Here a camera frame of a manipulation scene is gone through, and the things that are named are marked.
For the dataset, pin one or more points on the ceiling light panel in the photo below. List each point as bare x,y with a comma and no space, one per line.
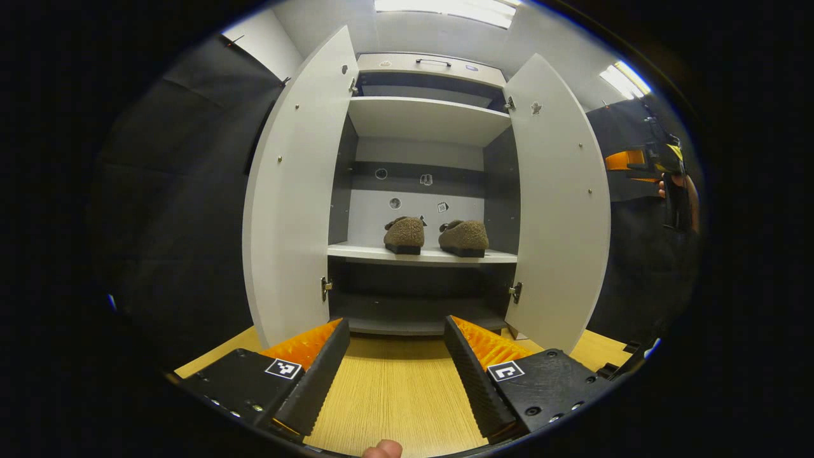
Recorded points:
624,79
445,9

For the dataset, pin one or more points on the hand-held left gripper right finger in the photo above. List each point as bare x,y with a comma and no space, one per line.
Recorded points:
477,385

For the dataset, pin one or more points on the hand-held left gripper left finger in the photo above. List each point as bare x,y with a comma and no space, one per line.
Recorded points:
318,381

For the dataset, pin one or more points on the black backdrop cloth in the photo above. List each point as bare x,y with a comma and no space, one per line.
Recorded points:
178,216
636,267

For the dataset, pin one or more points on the grey shoe cabinet door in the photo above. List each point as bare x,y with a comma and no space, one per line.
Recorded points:
286,210
559,210

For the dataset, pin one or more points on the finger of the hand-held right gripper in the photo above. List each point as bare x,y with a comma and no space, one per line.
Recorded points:
623,160

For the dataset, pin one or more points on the brown fuzzy shoe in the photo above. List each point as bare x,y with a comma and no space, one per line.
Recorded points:
404,234
464,236

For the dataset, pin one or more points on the grey shoe cabinet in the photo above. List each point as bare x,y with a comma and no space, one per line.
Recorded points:
420,117

